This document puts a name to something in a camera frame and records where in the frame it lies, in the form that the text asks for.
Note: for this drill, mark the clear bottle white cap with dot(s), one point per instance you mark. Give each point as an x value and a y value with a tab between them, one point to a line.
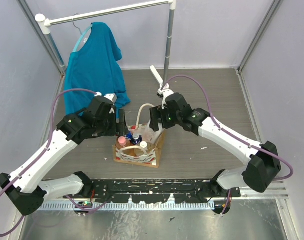
148	147

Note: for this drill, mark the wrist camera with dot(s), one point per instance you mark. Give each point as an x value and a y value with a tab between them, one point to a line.
106	101
163	92

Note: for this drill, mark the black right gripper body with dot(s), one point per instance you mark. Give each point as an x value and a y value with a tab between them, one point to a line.
169	119

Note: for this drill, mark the white bottle grey cap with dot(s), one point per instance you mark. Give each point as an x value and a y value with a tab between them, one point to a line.
151	136

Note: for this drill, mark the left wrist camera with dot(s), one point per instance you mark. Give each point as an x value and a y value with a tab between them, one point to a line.
106	101

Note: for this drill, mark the teal t-shirt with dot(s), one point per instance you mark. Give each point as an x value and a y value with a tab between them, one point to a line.
94	65

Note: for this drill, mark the light blue clothes hanger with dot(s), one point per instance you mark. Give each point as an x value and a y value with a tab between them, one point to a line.
81	38

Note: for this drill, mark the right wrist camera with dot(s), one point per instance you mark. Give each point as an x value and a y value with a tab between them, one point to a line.
163	92

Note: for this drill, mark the pink cap bottle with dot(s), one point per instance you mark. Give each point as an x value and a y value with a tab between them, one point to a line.
122	142

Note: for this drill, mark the white cable duct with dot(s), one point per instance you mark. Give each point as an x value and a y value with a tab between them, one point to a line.
168	206

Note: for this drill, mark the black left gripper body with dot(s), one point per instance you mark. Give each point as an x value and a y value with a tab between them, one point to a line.
120	122

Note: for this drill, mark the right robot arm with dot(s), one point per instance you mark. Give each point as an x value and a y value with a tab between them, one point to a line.
260	160

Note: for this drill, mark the burlap canvas bag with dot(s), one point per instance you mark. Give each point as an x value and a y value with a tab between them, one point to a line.
136	155

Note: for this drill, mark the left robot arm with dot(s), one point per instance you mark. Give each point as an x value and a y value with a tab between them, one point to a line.
26	188

